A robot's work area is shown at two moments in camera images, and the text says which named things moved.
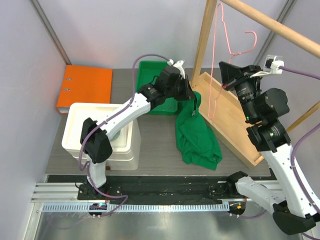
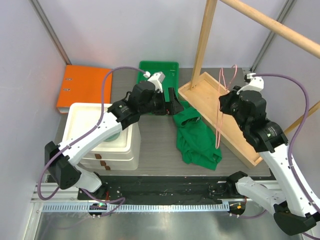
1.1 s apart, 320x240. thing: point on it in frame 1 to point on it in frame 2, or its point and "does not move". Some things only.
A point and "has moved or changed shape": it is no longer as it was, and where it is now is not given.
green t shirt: x=195 y=138 has moved or changed shape
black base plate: x=158 y=188 does not move
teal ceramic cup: x=116 y=135 does not move
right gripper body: x=244 y=78 to x=236 y=99
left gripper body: x=179 y=90 to x=168 y=108
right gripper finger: x=229 y=72 to x=226 y=103
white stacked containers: x=126 y=145 does not move
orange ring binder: x=84 y=84 does not move
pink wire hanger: x=232 y=55 to x=222 y=89
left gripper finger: x=188 y=91 to x=173 y=100
